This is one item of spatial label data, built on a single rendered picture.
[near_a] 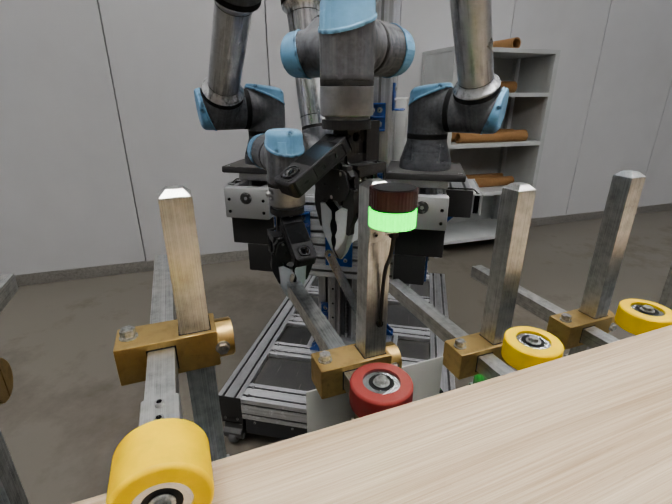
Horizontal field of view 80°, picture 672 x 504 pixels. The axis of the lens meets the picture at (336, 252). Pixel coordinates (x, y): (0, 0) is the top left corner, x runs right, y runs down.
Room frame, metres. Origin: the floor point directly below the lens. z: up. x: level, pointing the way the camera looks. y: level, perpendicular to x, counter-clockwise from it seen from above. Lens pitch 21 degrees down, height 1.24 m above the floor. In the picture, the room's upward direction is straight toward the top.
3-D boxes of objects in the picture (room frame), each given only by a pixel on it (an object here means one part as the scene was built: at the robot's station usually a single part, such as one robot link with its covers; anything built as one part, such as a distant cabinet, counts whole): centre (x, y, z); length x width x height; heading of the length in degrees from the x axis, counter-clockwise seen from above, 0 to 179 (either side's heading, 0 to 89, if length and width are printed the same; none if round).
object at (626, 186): (0.71, -0.52, 0.88); 0.04 x 0.04 x 0.48; 21
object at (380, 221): (0.49, -0.07, 1.10); 0.06 x 0.06 x 0.02
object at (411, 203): (0.49, -0.07, 1.12); 0.06 x 0.06 x 0.02
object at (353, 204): (0.58, -0.02, 1.09); 0.05 x 0.02 x 0.09; 41
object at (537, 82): (3.39, -1.17, 0.77); 0.90 x 0.45 x 1.55; 108
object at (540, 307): (0.78, -0.45, 0.80); 0.44 x 0.03 x 0.04; 21
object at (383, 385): (0.41, -0.06, 0.85); 0.08 x 0.08 x 0.11
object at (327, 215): (0.62, -0.01, 1.04); 0.06 x 0.03 x 0.09; 131
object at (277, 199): (0.82, 0.10, 1.04); 0.08 x 0.08 x 0.05
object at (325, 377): (0.52, -0.03, 0.84); 0.14 x 0.06 x 0.05; 111
